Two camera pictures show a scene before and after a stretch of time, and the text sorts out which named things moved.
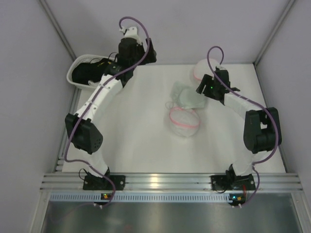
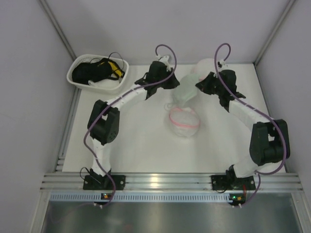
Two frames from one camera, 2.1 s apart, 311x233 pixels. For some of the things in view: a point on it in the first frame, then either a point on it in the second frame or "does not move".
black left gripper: [148, 54] → [168, 79]
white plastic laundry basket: [85, 58] does not move
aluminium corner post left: [59, 29] does not move
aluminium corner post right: [291, 2] does not move
